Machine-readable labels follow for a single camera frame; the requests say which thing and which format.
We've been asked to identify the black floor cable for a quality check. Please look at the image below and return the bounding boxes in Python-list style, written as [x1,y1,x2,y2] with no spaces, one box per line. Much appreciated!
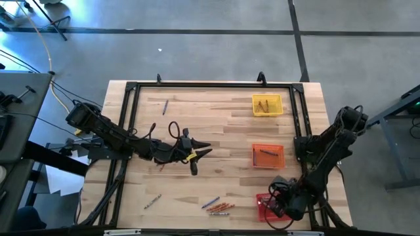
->
[51,80,104,108]
[0,48,42,73]

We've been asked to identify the grey side table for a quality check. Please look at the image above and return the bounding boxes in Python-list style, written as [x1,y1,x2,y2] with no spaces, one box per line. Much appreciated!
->
[0,71,53,230]

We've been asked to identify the orange plastic basket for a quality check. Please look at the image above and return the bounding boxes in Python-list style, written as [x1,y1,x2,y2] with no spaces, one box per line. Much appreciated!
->
[251,144,285,170]

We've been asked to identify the black clamp tool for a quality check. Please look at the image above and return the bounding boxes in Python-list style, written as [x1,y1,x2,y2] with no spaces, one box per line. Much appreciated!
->
[0,85,37,106]

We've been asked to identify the black device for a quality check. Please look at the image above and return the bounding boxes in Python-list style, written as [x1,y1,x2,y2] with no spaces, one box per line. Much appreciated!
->
[0,114,14,150]

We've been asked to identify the black tripod stand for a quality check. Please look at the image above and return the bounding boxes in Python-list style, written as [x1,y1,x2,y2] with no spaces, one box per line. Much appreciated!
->
[31,0,72,42]

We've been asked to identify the white paper sheet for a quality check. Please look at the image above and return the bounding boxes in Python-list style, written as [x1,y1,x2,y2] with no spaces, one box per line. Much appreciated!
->
[45,149,90,197]

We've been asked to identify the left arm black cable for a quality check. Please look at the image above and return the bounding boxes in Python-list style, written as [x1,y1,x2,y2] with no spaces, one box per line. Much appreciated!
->
[149,120,182,140]

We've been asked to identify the yellow plastic basket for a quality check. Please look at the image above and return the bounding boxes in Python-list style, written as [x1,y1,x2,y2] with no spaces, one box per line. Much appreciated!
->
[251,94,284,118]

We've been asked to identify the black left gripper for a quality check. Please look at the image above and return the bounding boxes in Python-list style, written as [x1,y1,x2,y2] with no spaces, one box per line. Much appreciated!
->
[154,129,213,164]

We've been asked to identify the black steel beam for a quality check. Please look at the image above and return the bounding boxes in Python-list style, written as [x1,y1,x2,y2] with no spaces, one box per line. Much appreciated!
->
[22,140,89,178]

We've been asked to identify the dark grey desk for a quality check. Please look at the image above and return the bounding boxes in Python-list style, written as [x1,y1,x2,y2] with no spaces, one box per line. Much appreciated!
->
[367,83,420,191]

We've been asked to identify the yellow floor cable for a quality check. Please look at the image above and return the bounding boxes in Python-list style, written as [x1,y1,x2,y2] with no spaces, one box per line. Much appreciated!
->
[12,0,85,136]

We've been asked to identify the red plastic basket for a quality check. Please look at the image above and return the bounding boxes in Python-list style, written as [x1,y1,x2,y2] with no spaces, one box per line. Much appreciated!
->
[256,192,293,223]

